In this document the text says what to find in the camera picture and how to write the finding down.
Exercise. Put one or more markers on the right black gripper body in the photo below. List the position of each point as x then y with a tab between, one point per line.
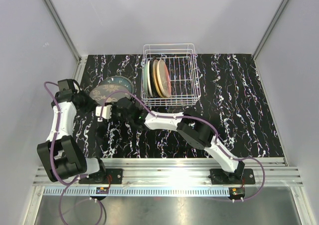
116	115

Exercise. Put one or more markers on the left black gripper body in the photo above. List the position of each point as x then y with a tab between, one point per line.
86	104

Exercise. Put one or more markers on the large teal bottom plate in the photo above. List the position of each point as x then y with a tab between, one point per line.
132	88

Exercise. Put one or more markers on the brown rimmed plate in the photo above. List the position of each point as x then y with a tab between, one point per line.
113	92

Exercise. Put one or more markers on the mint green floral plate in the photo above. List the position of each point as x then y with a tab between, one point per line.
145	79

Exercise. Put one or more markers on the blue blossom branch plate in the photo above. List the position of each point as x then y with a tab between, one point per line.
122	81

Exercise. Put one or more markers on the cream pink leaf plate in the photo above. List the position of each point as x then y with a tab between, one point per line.
163	78

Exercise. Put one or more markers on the cream yellow leaf plate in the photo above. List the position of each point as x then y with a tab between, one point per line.
154	68

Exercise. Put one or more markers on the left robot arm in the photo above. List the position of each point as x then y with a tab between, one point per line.
60	154

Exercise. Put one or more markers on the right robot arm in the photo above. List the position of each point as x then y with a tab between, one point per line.
195	130

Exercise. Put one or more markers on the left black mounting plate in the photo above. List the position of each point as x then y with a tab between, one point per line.
111	175

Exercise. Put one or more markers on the black mounting plate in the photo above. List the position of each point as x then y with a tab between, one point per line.
220	177
111	175

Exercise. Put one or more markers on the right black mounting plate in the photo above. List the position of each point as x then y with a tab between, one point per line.
220	177

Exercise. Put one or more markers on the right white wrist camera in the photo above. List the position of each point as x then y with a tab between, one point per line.
103	112

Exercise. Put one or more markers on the left aluminium frame post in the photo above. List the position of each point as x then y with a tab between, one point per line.
60	26

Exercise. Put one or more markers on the aluminium frame post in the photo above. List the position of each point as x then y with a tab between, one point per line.
60	26
277	15

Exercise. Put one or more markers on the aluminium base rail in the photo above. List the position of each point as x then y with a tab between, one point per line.
194	172

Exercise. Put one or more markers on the white wire dish rack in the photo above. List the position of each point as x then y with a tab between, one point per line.
180	59

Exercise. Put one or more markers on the white slotted cable duct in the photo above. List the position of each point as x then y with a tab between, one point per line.
137	191

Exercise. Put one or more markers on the right aluminium frame post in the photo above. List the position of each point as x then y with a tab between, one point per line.
277	15

